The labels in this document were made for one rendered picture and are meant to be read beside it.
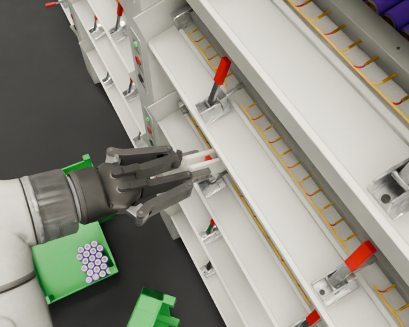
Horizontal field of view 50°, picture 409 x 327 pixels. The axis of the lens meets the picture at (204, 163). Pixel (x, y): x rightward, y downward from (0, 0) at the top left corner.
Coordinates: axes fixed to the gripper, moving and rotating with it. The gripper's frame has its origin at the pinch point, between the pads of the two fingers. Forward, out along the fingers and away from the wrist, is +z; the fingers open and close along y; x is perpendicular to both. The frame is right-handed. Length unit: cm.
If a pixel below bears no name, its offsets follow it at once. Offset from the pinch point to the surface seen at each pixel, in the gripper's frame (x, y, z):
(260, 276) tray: -7.8, 17.1, 2.6
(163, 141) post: -15.0, -18.0, 3.2
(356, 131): 30.5, 21.3, -5.0
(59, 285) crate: -67, -19, -20
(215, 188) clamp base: -6.6, 1.0, 3.2
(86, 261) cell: -58, -19, -13
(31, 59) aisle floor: -65, -112, -4
